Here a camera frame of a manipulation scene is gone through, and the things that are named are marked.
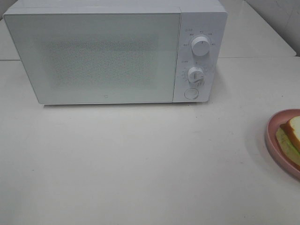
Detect pink round plate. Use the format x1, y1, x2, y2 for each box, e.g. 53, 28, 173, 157
265, 109, 300, 180

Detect white microwave oven body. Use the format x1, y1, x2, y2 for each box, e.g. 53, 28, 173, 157
3, 0, 228, 104

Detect sandwich with white bread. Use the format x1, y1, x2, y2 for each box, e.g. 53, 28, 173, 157
276, 116, 300, 165

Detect upper white power knob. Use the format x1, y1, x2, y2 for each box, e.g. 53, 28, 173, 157
191, 35, 210, 57

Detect round white door button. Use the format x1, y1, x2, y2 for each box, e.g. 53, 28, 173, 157
184, 88, 199, 100

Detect white microwave door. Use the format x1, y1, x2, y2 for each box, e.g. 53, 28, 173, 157
5, 14, 180, 105

